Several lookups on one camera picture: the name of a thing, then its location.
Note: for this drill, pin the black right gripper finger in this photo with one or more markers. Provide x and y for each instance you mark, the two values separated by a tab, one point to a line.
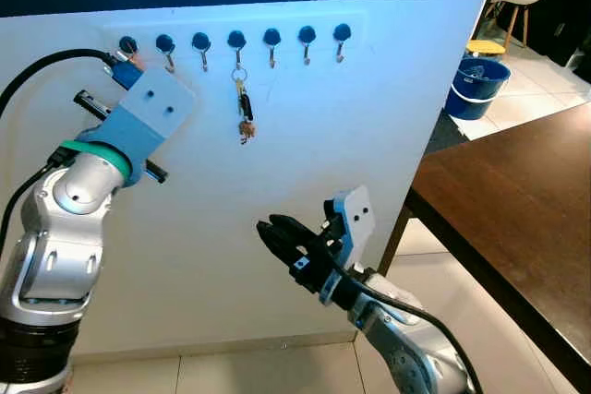
297	232
280	244

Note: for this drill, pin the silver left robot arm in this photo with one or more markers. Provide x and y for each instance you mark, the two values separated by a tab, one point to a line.
65	246

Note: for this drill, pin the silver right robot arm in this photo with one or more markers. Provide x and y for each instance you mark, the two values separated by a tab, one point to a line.
406	357

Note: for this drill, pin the black cabinet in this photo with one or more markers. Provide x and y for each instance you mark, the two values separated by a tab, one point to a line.
563	6

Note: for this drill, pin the key bunch with brown charm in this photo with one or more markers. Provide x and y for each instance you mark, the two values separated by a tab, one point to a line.
246	108

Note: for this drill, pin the blue plastic bucket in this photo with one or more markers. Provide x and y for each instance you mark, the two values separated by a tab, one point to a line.
478	89

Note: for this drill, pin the dark brown wooden table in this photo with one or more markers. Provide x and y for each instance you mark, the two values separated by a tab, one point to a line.
526	209

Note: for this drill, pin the yellow round stool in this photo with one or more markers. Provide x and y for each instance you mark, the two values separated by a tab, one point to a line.
485	47

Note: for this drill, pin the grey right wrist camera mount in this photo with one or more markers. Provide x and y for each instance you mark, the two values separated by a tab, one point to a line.
358	214

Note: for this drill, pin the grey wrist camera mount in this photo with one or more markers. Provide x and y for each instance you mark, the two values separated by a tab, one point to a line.
152	113
358	214

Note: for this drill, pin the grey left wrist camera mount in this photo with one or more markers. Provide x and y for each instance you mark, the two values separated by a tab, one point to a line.
152	113

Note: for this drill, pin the blue round wall hook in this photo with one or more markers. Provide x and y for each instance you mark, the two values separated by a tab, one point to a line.
165	42
128	44
271	36
236	39
307	34
342	31
200	41

